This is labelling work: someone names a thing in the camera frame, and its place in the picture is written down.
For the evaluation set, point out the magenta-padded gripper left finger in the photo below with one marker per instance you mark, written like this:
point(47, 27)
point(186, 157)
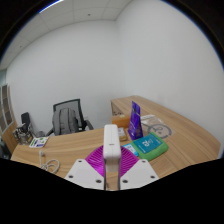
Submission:
point(83, 174)

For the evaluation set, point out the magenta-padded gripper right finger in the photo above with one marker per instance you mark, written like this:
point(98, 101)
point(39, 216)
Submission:
point(141, 173)

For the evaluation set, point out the white charger block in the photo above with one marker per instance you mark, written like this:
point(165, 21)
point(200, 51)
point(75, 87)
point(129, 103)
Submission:
point(111, 143)

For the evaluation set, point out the small blue pack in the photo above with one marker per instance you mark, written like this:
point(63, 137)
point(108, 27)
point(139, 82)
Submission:
point(130, 149)

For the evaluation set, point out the teal flat box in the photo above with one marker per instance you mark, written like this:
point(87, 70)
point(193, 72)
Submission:
point(147, 143)

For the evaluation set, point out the small yellow box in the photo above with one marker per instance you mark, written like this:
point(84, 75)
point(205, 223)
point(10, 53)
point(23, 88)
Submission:
point(123, 133)

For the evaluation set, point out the purple standing package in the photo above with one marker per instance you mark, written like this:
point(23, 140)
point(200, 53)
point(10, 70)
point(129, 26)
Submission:
point(135, 121)

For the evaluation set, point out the green and white leaflet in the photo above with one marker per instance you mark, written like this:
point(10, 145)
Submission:
point(38, 142)

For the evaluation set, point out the grey backpack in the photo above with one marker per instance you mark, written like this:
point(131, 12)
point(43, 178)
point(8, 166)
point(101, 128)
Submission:
point(65, 120)

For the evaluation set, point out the black product package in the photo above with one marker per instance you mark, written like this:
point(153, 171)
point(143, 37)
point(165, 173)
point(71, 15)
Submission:
point(24, 135)

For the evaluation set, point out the black mesh office chair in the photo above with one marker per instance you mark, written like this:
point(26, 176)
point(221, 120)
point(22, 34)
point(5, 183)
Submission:
point(68, 103)

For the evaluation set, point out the low wooden cabinet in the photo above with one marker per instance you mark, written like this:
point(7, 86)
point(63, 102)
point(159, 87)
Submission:
point(10, 140)

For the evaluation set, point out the wooden shelf unit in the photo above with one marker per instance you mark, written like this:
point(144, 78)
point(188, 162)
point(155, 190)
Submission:
point(6, 106)

